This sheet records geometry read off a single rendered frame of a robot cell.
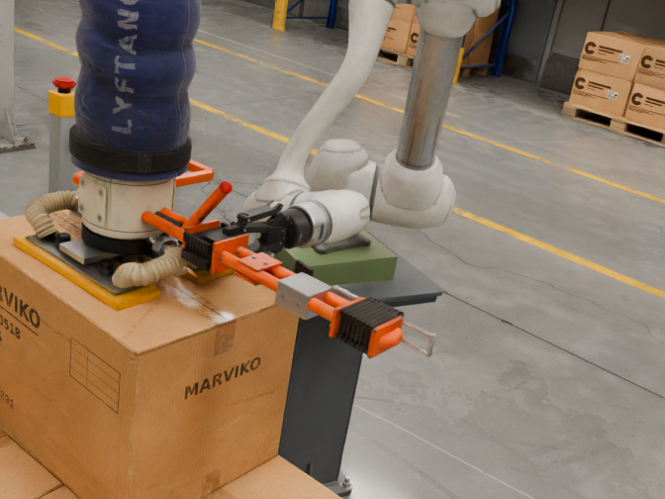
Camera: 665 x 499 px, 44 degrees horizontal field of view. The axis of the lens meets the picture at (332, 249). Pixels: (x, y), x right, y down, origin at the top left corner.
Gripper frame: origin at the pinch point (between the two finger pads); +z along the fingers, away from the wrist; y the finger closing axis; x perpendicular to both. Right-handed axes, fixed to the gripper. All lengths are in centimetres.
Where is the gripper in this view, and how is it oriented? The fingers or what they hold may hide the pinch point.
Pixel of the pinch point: (222, 248)
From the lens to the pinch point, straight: 147.6
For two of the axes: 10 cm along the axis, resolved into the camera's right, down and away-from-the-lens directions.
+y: -1.6, 9.1, 3.8
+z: -6.2, 2.0, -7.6
